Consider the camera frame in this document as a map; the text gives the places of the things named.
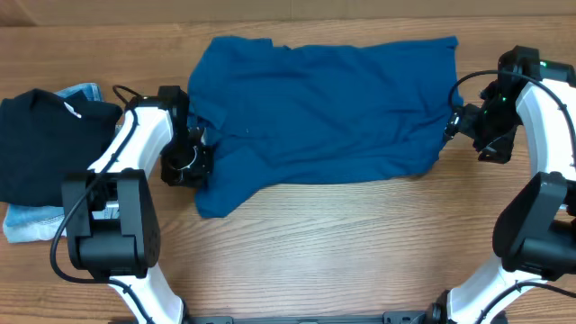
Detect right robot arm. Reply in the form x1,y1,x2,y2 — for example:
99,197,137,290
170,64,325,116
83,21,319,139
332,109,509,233
414,46,575,323

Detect folded black shirt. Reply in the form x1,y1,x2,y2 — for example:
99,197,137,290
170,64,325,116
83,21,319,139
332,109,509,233
0,87,124,208

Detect blue polo shirt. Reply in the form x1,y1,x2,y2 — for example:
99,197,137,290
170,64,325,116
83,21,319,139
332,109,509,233
187,36,458,218

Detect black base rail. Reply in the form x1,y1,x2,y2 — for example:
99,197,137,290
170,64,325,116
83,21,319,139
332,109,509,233
184,310,425,324

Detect folded light blue jeans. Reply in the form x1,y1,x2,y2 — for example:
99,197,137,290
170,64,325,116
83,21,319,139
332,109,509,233
2,82,125,245

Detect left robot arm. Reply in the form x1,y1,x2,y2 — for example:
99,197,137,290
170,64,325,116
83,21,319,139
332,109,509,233
49,85,213,323

